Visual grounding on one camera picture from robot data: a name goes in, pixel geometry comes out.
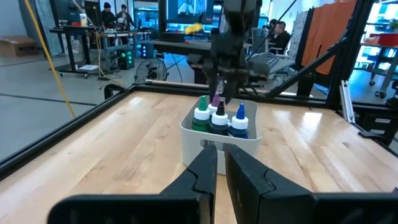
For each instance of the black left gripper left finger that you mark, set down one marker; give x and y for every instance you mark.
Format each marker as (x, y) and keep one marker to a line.
(202, 174)

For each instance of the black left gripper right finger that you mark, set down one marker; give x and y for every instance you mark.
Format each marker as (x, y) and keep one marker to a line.
(261, 199)

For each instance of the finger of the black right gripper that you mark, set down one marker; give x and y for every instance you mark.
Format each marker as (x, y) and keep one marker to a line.
(233, 87)
(214, 82)

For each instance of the large purple-tipped coloring bottle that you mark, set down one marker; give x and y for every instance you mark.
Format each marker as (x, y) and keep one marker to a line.
(215, 100)

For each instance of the light grey plastic bin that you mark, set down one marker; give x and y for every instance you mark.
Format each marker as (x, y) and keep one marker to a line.
(192, 149)

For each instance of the large green-tipped coloring bottle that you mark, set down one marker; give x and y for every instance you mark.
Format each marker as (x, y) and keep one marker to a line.
(202, 115)

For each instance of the large black-tipped coloring bottle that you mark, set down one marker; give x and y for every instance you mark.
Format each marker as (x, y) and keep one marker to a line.
(219, 119)

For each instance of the large blue-tipped coloring bottle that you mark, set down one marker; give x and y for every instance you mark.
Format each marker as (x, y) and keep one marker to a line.
(239, 123)

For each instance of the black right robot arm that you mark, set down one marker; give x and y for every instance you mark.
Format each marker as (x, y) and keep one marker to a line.
(241, 15)

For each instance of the grey office chair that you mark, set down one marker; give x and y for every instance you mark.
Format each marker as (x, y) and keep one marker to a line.
(259, 37)

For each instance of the computer keyboard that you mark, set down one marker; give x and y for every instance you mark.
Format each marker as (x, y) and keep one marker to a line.
(270, 63)

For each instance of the black workbench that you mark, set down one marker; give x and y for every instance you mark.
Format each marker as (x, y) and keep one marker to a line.
(180, 46)

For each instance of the person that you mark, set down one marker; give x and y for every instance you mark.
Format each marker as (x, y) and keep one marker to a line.
(108, 17)
(281, 39)
(124, 17)
(271, 25)

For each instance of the large display screen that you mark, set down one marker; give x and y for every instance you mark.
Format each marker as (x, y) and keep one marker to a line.
(189, 9)

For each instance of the black floor fan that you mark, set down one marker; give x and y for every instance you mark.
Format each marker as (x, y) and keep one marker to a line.
(151, 70)

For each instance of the computer tower green lights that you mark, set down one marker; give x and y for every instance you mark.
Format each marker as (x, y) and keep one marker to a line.
(126, 59)

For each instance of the orange curtain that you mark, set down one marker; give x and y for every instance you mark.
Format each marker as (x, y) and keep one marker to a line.
(326, 31)

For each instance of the silver aluminium bar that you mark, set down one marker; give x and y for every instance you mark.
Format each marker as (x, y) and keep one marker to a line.
(346, 102)

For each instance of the black standing desk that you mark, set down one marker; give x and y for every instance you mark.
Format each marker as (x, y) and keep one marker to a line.
(70, 30)

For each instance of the red storage bin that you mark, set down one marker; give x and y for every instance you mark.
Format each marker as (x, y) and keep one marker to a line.
(388, 40)

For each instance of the cardboard box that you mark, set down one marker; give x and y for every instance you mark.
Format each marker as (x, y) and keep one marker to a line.
(17, 46)

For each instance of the black aluminium table frame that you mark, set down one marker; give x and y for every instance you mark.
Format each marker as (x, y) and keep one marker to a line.
(62, 133)

